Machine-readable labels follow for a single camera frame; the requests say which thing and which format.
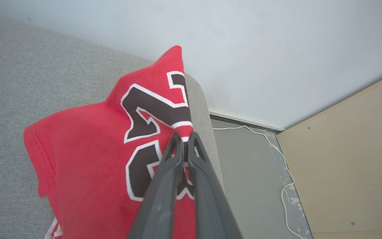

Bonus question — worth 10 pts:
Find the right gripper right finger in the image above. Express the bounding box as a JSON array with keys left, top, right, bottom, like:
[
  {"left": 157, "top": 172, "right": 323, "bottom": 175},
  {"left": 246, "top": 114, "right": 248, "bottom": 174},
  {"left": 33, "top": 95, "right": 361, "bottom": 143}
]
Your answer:
[{"left": 188, "top": 131, "right": 243, "bottom": 239}]

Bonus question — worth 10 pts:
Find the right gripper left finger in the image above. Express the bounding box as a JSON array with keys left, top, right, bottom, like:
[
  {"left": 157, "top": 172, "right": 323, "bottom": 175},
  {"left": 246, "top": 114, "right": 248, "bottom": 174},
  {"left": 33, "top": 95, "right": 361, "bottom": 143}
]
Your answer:
[{"left": 126, "top": 132, "right": 183, "bottom": 239}]

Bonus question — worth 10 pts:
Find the red white basketball jersey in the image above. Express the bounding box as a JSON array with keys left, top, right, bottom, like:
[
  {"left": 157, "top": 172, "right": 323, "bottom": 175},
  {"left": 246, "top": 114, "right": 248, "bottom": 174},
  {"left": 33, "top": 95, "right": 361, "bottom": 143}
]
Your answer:
[{"left": 23, "top": 45, "right": 198, "bottom": 239}]

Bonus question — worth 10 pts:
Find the beige wooden board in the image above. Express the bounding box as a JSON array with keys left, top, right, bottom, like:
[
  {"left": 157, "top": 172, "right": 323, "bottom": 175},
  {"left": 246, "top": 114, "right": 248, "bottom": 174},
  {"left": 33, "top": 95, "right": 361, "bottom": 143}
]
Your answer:
[{"left": 276, "top": 68, "right": 382, "bottom": 239}]

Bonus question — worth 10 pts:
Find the white floor cable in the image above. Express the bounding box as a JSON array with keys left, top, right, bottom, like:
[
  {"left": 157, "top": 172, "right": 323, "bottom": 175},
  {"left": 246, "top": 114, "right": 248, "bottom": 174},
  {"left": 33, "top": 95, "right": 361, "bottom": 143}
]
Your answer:
[{"left": 213, "top": 125, "right": 306, "bottom": 239}]

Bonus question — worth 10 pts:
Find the white wall baseboard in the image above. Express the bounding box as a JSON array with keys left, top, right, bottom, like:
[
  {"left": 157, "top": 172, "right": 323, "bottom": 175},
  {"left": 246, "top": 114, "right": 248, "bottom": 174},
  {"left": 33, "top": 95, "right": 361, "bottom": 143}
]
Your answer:
[{"left": 209, "top": 109, "right": 286, "bottom": 131}]

